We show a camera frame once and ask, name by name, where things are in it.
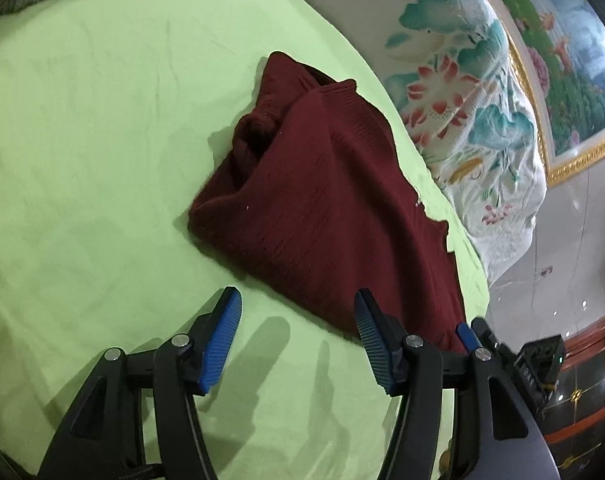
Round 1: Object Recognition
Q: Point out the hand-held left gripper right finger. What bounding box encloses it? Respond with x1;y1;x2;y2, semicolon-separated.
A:
353;288;561;480

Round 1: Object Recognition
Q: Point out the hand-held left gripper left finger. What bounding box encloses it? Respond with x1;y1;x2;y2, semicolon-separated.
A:
36;286;244;480

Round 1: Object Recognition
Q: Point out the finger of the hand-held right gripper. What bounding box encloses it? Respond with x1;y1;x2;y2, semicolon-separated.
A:
470;316;516;366
456;323;480;356

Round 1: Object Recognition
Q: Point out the maroon hooded knit sweater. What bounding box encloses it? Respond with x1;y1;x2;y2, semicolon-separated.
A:
187;51;468;356

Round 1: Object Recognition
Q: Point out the dark wooden cabinet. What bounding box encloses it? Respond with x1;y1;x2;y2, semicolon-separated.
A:
540;309;605;480

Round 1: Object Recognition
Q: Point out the light green bed sheet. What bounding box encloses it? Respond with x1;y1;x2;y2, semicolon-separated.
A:
0;0;491;480

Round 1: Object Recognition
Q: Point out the white floral quilt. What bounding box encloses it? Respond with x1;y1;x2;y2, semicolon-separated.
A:
287;0;548;286

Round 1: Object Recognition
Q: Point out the gold framed landscape painting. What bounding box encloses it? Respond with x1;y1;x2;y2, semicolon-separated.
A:
475;0;605;188

